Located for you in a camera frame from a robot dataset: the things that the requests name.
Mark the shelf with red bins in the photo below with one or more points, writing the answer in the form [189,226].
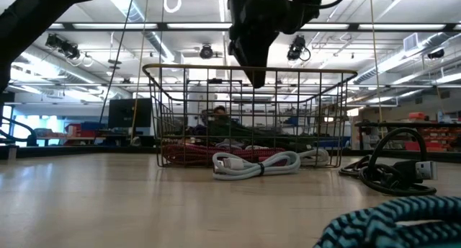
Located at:
[428,145]

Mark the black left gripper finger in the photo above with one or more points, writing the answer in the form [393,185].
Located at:
[255,60]

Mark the red blue storage boxes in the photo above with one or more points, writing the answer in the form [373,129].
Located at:
[86,127]

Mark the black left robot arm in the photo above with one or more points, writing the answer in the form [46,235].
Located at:
[36,13]

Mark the black background monitor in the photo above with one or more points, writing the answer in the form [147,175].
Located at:
[122,112]

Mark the person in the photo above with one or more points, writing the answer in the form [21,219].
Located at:
[220,112]

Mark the round black overhead camera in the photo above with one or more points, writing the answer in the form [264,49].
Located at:
[206,52]

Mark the black ceiling camera cluster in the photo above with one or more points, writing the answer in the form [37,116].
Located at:
[68,50]

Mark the white cabinet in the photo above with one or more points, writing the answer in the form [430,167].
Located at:
[201,104]

